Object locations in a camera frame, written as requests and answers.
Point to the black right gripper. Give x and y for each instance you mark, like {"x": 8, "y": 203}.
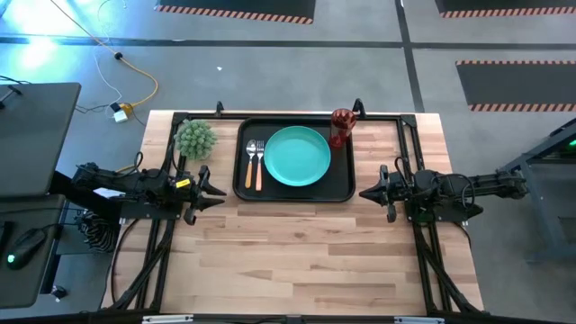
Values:
{"x": 396, "y": 193}

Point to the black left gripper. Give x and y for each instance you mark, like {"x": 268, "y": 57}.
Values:
{"x": 186, "y": 195}

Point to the red faceted cup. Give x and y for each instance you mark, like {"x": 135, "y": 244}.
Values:
{"x": 342, "y": 121}

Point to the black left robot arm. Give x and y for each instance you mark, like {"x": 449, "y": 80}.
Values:
{"x": 135, "y": 182}

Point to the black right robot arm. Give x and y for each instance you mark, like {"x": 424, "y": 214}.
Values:
{"x": 450, "y": 189}

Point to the black tray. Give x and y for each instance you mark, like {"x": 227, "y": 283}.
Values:
{"x": 337, "y": 180}

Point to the green plant in pot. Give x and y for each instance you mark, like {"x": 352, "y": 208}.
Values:
{"x": 195, "y": 139}

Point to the white paper label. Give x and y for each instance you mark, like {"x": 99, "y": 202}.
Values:
{"x": 108, "y": 193}

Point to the white power adapter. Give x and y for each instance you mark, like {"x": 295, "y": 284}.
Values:
{"x": 120, "y": 116}

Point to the yellow plug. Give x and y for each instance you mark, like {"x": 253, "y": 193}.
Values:
{"x": 127, "y": 108}

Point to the small black floor object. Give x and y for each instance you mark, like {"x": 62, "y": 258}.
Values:
{"x": 59, "y": 292}

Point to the black hazard-striped floor mat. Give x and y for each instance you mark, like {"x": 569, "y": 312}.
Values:
{"x": 517, "y": 85}
{"x": 234, "y": 5}
{"x": 508, "y": 4}

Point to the black desk top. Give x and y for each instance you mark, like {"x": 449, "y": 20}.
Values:
{"x": 22, "y": 288}
{"x": 36, "y": 139}

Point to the black computer mouse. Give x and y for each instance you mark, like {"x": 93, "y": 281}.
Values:
{"x": 24, "y": 247}

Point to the black frame clamp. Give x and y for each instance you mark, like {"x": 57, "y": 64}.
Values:
{"x": 358, "y": 108}
{"x": 219, "y": 109}

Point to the silver edge bracket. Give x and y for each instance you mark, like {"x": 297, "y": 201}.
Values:
{"x": 418, "y": 320}
{"x": 166, "y": 319}

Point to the grey metal table frame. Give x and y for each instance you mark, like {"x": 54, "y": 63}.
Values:
{"x": 544, "y": 198}

